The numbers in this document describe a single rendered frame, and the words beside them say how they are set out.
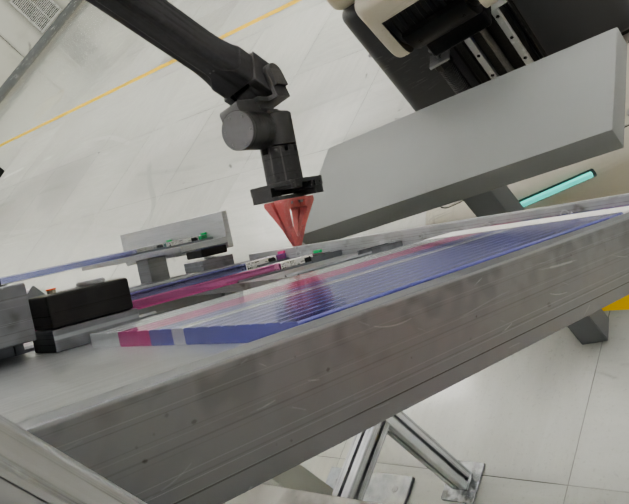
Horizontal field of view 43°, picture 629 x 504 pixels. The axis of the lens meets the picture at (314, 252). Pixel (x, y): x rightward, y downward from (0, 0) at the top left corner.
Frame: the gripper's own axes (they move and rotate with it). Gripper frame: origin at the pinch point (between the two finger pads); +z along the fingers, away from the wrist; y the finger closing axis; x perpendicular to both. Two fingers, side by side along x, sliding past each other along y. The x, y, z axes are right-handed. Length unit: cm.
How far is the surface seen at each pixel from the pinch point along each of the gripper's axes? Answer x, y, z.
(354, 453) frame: 15.6, -12.6, 40.4
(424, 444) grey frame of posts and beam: 33, -11, 45
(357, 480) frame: 12.7, -10.1, 44.1
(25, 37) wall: 348, -751, -261
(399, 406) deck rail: -50, 60, 8
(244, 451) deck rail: -61, 60, 7
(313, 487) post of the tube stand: 23, -34, 52
